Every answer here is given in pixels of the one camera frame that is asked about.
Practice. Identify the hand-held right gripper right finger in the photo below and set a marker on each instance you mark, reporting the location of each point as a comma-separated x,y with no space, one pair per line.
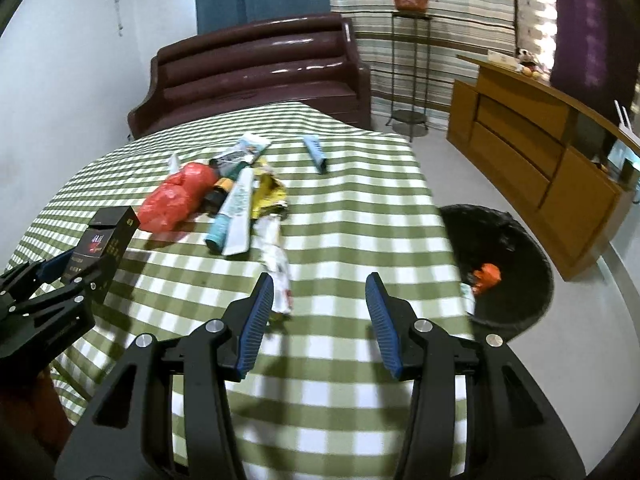
380,320

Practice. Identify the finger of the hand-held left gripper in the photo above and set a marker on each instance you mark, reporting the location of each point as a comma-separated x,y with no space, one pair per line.
60,310
55,266

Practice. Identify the small white paper scrap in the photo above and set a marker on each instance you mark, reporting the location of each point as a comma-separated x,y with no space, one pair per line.
467,297

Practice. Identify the dark brown leather sofa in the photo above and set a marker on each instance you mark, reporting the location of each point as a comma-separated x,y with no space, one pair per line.
250,70

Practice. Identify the flat white box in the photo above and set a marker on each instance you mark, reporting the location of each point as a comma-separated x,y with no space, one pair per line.
502,60

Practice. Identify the black wicker trash basket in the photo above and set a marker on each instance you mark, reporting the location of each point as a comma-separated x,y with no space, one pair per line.
515,260

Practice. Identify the plush toy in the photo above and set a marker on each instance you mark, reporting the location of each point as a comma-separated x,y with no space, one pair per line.
525,57

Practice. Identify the white teal toothpaste tube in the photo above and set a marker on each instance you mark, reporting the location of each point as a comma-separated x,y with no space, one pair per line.
220,230

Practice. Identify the small white packet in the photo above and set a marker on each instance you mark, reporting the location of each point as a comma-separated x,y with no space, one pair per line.
174,164

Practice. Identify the yellow foil wrapper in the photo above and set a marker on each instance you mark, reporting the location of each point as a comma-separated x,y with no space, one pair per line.
267,195

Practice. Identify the black cigarette box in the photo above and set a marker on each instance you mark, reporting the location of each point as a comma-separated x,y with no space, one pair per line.
107,240

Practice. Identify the purple curtain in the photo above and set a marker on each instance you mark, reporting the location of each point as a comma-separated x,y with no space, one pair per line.
590,20

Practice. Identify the long white wrapper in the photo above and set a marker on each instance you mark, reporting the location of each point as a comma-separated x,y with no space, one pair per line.
272,255

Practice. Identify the green spray bottle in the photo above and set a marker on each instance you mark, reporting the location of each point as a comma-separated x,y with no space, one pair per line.
220,192

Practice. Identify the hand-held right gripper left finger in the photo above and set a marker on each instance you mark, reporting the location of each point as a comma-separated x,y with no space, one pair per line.
257,320

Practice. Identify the orange wrapper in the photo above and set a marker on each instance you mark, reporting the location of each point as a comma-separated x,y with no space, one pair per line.
487,275

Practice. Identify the white router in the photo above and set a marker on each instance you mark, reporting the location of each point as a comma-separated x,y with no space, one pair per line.
631,132

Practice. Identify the striped curtain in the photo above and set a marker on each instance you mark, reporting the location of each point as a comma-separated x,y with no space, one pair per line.
465,10

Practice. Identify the red plastic bag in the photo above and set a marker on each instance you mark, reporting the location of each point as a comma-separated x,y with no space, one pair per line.
170,200

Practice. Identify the white toothpaste box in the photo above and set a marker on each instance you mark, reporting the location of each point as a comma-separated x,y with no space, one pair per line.
239,230

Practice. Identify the green checked tablecloth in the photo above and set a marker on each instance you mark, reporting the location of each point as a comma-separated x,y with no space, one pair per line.
350,210

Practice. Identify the wooden cabinet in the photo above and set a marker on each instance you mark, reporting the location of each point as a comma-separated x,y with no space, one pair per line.
500,145

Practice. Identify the metal plant stand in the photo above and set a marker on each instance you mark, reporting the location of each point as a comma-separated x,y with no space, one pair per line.
407,120

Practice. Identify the small blue tube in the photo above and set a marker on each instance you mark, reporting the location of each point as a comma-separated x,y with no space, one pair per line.
315,154

